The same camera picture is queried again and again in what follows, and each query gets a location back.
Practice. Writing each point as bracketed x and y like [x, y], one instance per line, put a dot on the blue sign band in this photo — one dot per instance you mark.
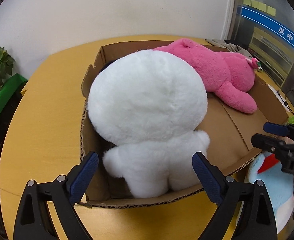
[274, 25]

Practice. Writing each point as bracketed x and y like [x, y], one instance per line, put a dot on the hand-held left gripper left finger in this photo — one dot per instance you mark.
[84, 175]

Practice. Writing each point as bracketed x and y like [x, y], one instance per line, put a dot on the yellow sticky note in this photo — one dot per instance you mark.
[255, 4]
[246, 1]
[271, 10]
[263, 6]

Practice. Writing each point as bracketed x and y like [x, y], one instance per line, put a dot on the white plush toy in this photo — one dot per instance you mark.
[147, 115]

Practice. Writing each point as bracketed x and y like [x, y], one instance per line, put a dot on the light blue plush toy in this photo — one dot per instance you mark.
[269, 185]

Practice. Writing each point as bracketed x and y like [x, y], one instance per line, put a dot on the grey cloth bag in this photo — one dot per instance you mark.
[230, 45]

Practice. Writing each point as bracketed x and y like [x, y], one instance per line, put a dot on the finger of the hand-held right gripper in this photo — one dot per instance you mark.
[264, 140]
[274, 128]

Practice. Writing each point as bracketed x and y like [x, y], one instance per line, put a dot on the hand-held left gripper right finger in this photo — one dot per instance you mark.
[205, 177]

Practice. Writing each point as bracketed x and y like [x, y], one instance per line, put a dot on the pink plush toy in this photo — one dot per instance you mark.
[219, 77]

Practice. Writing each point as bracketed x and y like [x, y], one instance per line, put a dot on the brown cardboard box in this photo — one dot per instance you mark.
[236, 135]

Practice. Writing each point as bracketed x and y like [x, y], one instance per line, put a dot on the glass door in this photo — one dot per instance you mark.
[274, 42]

